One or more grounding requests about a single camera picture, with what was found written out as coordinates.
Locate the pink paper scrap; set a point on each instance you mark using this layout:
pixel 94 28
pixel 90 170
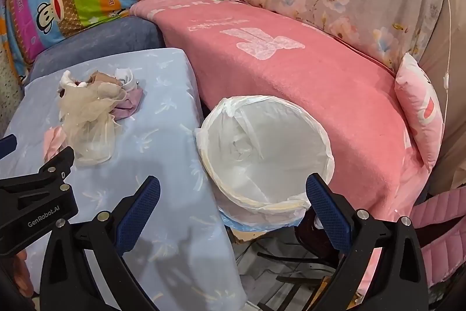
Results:
pixel 54 141

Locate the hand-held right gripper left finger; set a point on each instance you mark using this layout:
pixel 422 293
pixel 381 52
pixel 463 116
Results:
pixel 140 212

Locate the white cotton wad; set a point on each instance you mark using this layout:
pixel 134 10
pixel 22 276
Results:
pixel 69 78

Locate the beige tulle cloth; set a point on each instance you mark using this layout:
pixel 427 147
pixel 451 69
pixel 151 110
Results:
pixel 91 121

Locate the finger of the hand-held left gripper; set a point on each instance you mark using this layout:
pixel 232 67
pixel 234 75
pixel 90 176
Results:
pixel 8 147
pixel 60 161

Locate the blue-grey sofa cushion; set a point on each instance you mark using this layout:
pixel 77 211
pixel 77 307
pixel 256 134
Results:
pixel 102 37

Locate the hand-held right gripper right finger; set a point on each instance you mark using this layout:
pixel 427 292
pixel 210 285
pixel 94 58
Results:
pixel 327 212

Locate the purple cloth scrap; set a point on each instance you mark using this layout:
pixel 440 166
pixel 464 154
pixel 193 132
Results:
pixel 129 105

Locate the pink quilted garment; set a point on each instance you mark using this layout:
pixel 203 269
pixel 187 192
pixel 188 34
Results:
pixel 437 223

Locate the pink blanket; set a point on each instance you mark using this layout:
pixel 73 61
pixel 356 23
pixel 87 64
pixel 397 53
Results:
pixel 291 77

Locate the person's left forearm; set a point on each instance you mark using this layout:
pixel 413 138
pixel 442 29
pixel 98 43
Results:
pixel 20 271

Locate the dark maroon object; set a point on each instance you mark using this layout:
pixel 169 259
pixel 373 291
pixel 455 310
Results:
pixel 311 227

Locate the taupe sofa backrest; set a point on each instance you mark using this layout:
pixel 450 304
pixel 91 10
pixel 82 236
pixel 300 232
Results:
pixel 455 41

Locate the pink printed pillow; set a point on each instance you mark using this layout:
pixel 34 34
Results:
pixel 418 107

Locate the white-lined trash bin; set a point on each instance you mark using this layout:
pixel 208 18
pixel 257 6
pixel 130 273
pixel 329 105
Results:
pixel 262 150

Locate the light blue tablecloth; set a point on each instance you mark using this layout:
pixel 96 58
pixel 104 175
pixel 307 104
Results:
pixel 164 136

